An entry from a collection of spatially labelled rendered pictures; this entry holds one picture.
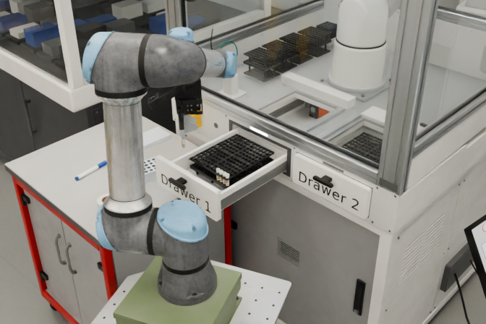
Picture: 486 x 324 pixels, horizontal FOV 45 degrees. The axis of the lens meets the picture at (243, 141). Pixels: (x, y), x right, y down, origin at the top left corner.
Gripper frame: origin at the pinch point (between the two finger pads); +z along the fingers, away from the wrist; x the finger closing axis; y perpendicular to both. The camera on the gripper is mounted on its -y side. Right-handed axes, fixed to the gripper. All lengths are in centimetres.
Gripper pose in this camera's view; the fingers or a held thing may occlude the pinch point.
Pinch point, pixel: (181, 134)
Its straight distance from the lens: 193.3
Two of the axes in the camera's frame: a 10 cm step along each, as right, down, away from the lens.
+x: -1.7, -5.1, 8.4
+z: 0.1, 8.6, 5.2
